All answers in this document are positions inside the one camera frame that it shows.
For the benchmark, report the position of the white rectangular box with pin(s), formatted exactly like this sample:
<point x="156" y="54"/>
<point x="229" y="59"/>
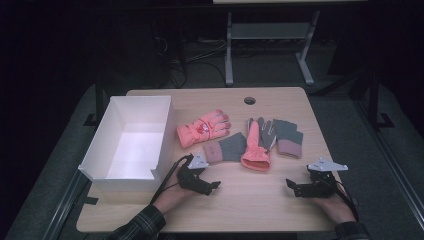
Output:
<point x="133" y="150"/>

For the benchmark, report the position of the pink ski glove grey palm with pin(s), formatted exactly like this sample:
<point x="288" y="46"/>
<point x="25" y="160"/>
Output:
<point x="255" y="151"/>

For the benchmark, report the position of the grey metal stand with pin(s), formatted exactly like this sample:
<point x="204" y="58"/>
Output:
<point x="270" y="31"/>

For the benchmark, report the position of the person's right hand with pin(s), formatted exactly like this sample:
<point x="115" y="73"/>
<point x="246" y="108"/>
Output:
<point x="335" y="208"/>

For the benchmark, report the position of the grey knit glove pink cuff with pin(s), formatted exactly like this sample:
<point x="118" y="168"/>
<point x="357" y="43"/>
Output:
<point x="287" y="133"/>
<point x="230" y="146"/>

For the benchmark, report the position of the grey metal floor rail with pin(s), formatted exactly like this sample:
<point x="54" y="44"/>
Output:
<point x="393" y="160"/>
<point x="63" y="206"/>

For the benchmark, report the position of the pink printed ski glove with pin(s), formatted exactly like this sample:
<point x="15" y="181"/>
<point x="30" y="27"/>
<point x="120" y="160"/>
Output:
<point x="200" y="130"/>

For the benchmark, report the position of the person's left hand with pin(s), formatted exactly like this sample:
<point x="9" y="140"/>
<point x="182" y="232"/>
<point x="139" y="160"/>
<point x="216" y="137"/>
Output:
<point x="173" y="196"/>

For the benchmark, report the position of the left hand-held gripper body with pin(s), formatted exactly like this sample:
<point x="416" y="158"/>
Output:
<point x="190" y="176"/>

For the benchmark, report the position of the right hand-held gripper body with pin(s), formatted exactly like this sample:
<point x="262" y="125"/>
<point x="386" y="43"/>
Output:
<point x="321" y="180"/>

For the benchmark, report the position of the black stand leg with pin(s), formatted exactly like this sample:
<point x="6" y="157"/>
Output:
<point x="375" y="103"/>
<point x="99" y="100"/>

